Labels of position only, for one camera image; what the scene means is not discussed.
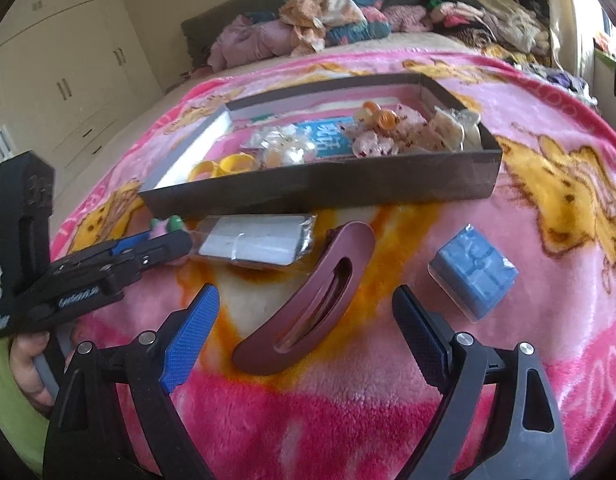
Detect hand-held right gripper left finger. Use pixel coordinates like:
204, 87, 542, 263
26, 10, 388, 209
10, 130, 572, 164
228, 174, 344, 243
43, 283, 221, 480

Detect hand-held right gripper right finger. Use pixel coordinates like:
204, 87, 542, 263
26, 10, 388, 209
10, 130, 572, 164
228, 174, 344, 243
392, 285, 571, 480

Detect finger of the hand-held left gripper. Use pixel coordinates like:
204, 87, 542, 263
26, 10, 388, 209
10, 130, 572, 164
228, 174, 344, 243
85, 239, 195, 292
52, 231, 157, 275

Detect pink fuzzy green-bead hair tie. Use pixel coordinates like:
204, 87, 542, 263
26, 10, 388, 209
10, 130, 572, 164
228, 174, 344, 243
147, 214, 193, 267

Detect maroon hair claw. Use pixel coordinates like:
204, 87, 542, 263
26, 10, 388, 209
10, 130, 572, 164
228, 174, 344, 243
231, 220, 377, 376

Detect yellow ring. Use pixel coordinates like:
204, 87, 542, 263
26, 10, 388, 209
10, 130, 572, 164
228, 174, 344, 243
215, 152, 261, 178
188, 160, 223, 183

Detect bow earrings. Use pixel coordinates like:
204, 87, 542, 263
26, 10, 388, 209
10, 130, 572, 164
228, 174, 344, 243
245, 124, 309, 148

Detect dark cardboard box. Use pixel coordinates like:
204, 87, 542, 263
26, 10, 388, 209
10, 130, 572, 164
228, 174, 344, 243
137, 72, 503, 221

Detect beige hair claw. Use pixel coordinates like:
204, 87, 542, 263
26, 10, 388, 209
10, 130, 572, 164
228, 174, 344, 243
428, 107, 483, 153

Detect orange hair clip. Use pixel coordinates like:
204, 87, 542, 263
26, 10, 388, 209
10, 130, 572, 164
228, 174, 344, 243
360, 100, 401, 131

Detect person's left forearm green sleeve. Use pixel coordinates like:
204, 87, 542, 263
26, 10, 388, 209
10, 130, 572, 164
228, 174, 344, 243
0, 340, 49, 476

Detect person's left hand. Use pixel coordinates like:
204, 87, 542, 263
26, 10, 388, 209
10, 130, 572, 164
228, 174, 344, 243
8, 327, 81, 411

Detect pink bear printed blanket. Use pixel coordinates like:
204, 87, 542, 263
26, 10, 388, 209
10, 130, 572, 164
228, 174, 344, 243
48, 50, 616, 480

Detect blue gift box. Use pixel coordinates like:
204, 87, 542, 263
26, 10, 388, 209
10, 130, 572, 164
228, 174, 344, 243
428, 224, 519, 322

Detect silver foil packet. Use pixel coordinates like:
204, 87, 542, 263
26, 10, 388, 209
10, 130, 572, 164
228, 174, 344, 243
190, 212, 319, 268

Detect cream wardrobe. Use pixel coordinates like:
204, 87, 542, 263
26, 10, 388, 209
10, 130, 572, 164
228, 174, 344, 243
0, 0, 169, 241

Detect pink book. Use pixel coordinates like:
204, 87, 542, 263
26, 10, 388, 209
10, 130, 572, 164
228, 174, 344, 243
223, 87, 429, 166

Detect pink quilted garment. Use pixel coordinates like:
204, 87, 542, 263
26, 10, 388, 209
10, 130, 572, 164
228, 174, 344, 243
208, 12, 299, 73

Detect orange patterned cloth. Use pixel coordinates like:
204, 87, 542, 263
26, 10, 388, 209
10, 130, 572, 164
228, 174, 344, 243
278, 0, 369, 58

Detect purple cloth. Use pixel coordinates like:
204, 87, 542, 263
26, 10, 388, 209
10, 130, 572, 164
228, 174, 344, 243
542, 67, 598, 106

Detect pink knitted cloth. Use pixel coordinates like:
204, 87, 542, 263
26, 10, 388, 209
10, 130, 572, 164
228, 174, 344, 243
373, 5, 429, 33

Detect pile of mixed clothes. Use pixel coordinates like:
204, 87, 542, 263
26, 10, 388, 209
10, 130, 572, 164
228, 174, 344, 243
420, 0, 553, 68

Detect cream curtain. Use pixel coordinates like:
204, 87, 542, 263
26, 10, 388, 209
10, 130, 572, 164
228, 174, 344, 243
540, 0, 596, 68

